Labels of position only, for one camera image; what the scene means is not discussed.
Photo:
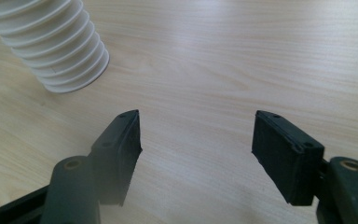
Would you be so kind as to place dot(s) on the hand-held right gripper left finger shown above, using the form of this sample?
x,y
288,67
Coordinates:
x,y
118,155

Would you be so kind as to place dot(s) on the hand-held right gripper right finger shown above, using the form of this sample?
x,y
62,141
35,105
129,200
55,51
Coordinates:
x,y
282,155

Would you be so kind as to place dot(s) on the stack of white paper cups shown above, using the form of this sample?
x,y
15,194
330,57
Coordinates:
x,y
49,40

